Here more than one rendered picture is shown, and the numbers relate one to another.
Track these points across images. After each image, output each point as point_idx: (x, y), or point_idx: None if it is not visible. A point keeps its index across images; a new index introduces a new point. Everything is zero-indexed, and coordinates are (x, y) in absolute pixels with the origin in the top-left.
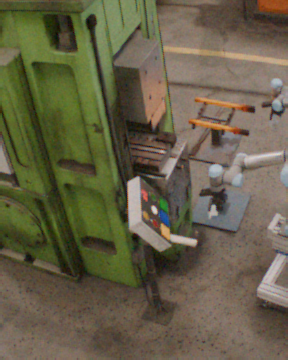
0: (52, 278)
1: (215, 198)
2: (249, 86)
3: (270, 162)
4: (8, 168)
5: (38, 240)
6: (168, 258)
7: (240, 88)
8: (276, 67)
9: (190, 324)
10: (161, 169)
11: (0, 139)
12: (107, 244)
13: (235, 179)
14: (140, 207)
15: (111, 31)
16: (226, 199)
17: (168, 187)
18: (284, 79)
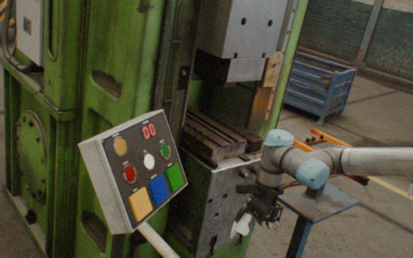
0: (33, 253)
1: (257, 201)
2: (381, 209)
3: (405, 162)
4: (39, 55)
5: (41, 189)
6: None
7: (370, 206)
8: None
9: None
10: (216, 159)
11: (43, 4)
12: (106, 235)
13: (308, 164)
14: (121, 129)
15: None
16: (276, 217)
17: (211, 187)
18: None
